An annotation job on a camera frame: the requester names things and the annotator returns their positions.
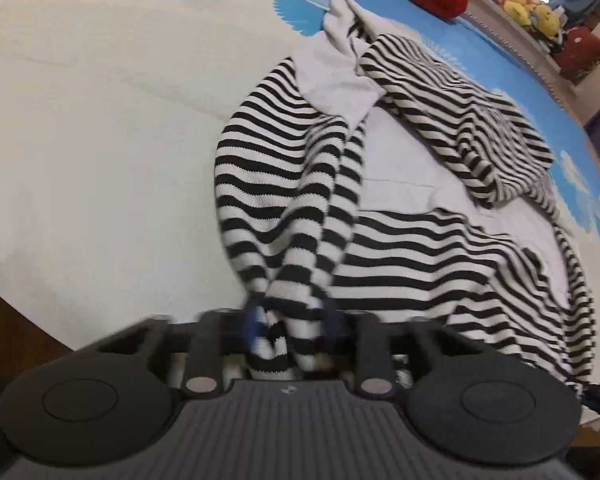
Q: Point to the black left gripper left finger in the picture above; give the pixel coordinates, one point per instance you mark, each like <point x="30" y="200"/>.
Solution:
<point x="187" y="357"/>

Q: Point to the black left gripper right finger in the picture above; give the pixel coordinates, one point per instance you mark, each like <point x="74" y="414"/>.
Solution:
<point x="371" y="345"/>

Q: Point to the black white striped sweater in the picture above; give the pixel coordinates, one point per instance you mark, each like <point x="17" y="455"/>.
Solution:
<point x="364" y="173"/>

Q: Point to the blue white patterned bedspread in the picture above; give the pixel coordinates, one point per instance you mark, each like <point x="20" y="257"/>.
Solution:
<point x="110" y="112"/>

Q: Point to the dark red cushion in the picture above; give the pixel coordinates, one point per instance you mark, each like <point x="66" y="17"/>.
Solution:
<point x="579" y="54"/>

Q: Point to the yellow plush toys pile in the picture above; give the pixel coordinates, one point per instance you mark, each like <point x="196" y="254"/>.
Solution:
<point x="533" y="15"/>

